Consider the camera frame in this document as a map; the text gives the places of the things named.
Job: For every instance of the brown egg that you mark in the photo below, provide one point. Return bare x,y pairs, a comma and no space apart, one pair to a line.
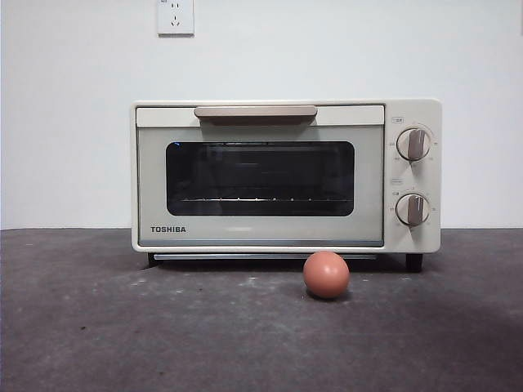
326,275

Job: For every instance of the metal oven crumb tray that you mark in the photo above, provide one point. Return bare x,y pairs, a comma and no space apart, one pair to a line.
245,256

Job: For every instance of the black oven foot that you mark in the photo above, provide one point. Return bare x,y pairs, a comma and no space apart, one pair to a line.
414,262
151,260

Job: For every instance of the cream oven timer knob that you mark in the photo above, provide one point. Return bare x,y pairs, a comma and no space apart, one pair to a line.
412,209

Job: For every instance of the cream Toshiba toaster oven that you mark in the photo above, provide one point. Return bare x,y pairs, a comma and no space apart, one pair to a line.
412,175

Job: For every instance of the cream oven temperature knob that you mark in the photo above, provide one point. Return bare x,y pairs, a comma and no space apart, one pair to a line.
413,143

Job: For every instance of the white wall power socket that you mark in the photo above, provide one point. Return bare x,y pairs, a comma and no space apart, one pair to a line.
175,18

